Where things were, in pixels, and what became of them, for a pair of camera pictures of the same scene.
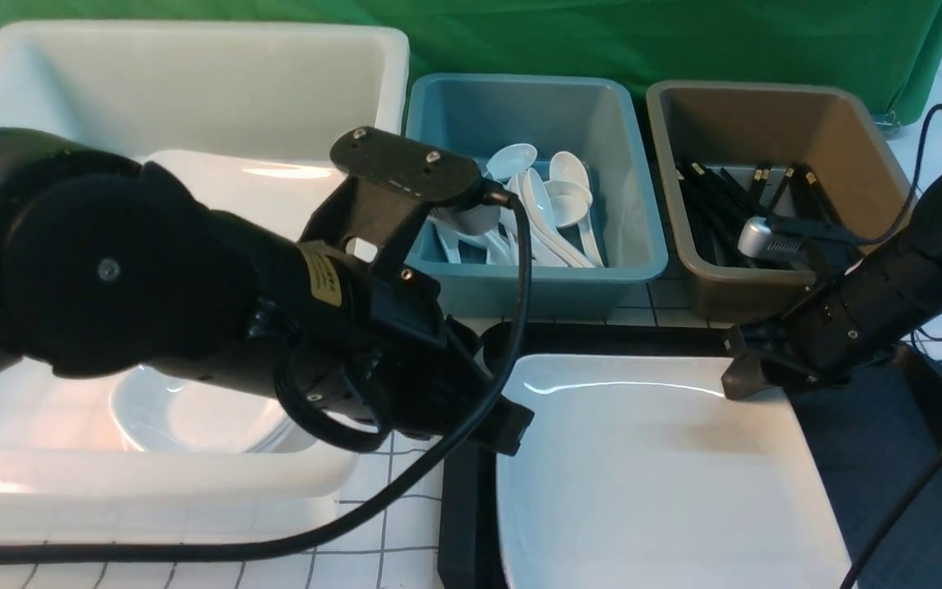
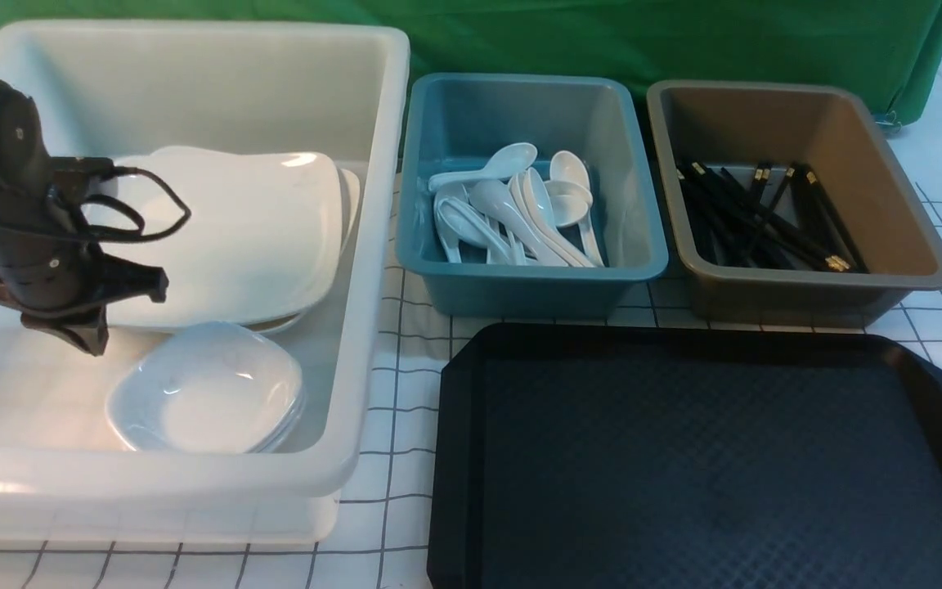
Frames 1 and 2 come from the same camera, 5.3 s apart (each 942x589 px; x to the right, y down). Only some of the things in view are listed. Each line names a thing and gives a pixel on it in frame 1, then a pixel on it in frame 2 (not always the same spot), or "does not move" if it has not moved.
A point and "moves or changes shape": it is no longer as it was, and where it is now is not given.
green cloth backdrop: [901, 47] does not move
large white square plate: [639, 474] moves or changes shape
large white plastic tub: [37, 455] does not move
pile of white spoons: [560, 233] does not move
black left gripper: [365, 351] -> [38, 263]
